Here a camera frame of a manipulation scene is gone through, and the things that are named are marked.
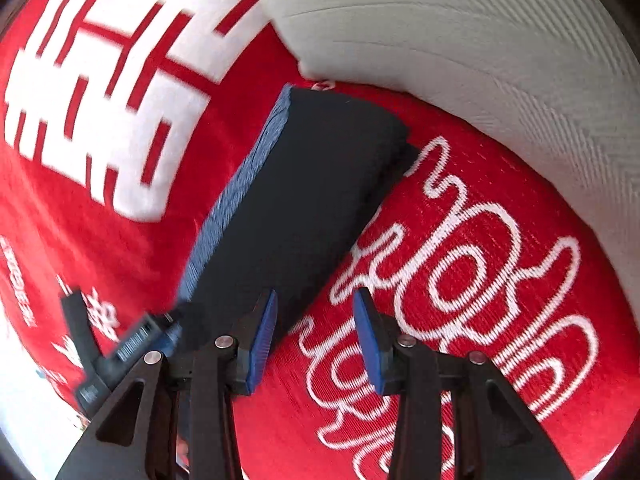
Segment black pants with blue trim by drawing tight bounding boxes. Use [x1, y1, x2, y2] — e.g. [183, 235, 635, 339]
[178, 84, 418, 352]

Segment red bedspread with white characters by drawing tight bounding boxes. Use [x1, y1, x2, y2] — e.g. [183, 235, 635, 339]
[1, 0, 639, 479]

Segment beige pillow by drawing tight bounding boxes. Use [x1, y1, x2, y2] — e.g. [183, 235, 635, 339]
[262, 0, 639, 306]

